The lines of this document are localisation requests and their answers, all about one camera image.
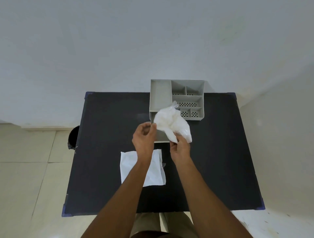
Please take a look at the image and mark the black waste bin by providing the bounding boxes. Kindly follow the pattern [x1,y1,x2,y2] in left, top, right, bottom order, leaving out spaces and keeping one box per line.
[68,125,80,150]

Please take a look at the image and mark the white plastic bag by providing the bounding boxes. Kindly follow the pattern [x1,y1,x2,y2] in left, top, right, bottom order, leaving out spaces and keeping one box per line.
[153,101,193,144]

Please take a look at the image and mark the person's right forearm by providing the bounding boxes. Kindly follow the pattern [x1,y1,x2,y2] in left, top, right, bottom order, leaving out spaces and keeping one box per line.
[172,162,255,238]

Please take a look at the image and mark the person's khaki trousers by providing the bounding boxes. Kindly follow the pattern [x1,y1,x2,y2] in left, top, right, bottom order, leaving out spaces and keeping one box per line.
[130,212,198,238]

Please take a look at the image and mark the white cloth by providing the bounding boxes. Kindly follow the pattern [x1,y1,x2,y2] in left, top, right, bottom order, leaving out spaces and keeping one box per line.
[120,149,166,188]

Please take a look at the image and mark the grey compartment organizer box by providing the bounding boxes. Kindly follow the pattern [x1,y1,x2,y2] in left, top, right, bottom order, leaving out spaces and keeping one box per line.
[149,79,205,122]

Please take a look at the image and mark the grey organizer drawer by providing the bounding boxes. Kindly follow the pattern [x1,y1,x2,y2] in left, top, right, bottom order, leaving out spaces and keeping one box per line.
[150,111,173,143]

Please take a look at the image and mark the person's left forearm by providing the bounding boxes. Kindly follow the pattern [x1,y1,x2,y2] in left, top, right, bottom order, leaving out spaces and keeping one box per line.
[80,158,153,238]

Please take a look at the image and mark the person's left hand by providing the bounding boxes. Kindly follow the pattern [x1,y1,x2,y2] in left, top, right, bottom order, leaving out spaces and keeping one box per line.
[132,122,157,161]

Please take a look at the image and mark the person's right hand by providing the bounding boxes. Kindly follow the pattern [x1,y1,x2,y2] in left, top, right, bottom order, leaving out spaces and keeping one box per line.
[169,133,192,165]

